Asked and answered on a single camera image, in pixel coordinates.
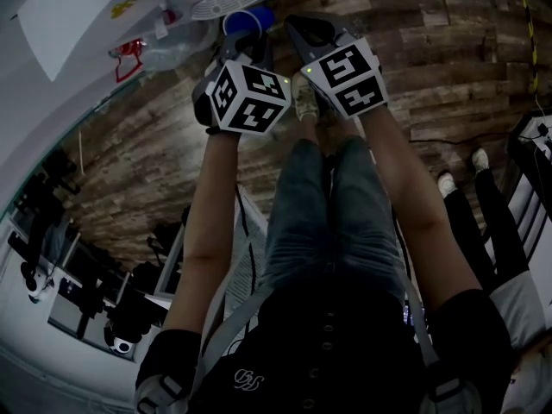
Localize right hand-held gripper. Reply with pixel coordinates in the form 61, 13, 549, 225
285, 13, 390, 122

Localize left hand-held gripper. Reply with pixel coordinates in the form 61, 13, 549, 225
191, 30, 293, 136

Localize blue cup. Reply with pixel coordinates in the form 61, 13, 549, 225
223, 6, 277, 38

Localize white and dark red object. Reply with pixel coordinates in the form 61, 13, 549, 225
154, 0, 185, 39

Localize person's left forearm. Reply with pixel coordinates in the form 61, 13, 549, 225
161, 129, 242, 336

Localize person's right forearm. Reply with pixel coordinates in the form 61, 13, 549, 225
351, 105, 484, 314

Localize white water dispenser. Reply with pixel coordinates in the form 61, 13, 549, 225
16, 0, 289, 84

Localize person's grey denim shorts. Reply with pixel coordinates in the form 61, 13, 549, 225
258, 135, 415, 305

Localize yellow black striped floor tape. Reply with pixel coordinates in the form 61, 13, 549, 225
515, 0, 540, 97

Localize black framed desk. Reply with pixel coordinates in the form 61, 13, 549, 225
508, 110, 552, 271

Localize person's black shirt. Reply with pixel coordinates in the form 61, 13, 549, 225
135, 289, 514, 414

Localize person's left grey shoulder strap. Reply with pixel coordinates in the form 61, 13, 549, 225
133, 269, 277, 414

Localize person's grey shoulder strap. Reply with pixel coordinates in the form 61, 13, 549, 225
400, 273, 482, 414
133, 269, 277, 414

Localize person's right grey shoulder strap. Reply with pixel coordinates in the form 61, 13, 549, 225
400, 273, 482, 414

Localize white round camera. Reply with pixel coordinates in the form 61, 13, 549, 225
21, 265, 55, 305
105, 321, 135, 355

